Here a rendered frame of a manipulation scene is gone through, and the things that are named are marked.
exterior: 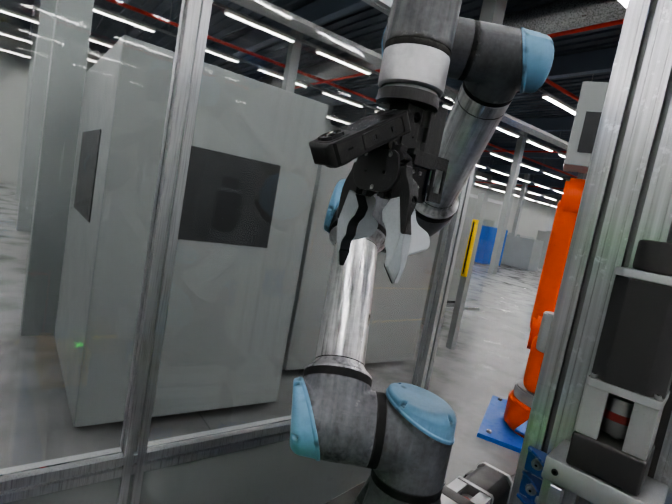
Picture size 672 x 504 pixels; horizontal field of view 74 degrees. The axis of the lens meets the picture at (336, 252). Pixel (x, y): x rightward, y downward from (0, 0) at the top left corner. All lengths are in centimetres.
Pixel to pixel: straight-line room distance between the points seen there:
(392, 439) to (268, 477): 56
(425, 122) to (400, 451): 47
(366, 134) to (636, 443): 51
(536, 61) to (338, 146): 31
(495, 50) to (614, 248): 34
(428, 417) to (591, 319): 29
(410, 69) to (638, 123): 40
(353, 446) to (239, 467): 49
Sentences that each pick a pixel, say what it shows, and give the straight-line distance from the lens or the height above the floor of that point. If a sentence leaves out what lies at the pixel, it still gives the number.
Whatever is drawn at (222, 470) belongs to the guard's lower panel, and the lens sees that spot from 114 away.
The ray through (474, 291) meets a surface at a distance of 816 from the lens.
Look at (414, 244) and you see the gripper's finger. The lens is 50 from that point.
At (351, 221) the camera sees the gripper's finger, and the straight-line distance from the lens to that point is 54.
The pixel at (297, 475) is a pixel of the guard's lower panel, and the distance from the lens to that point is 129.
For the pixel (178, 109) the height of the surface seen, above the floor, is 166.
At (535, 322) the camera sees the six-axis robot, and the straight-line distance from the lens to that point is 409.
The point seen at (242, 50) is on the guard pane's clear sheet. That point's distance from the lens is 96.
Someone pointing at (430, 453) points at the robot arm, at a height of 121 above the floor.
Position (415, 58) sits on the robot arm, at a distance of 52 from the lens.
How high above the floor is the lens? 154
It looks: 6 degrees down
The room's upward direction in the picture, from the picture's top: 10 degrees clockwise
